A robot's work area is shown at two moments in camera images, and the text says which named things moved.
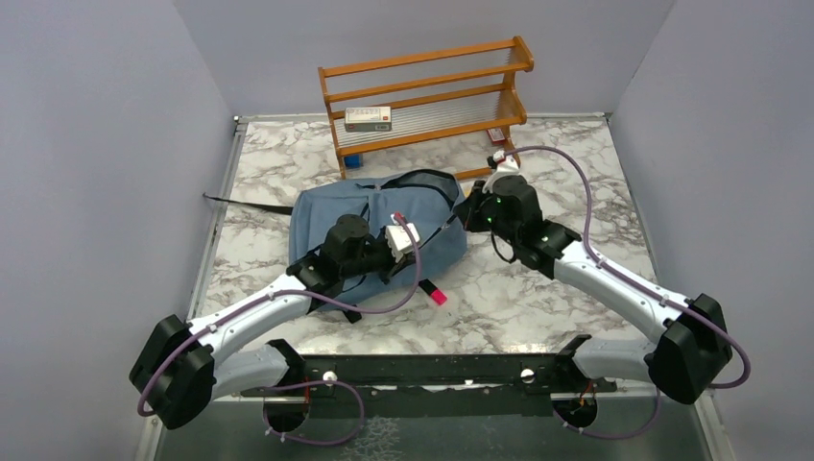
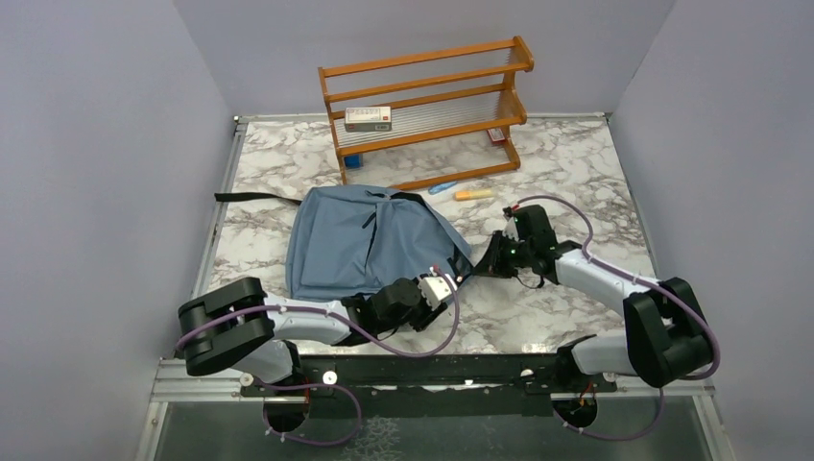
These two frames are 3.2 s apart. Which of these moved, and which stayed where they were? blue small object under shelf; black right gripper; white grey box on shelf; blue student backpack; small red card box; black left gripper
Moved: blue student backpack; black right gripper; black left gripper
Stayed: small red card box; white grey box on shelf; blue small object under shelf
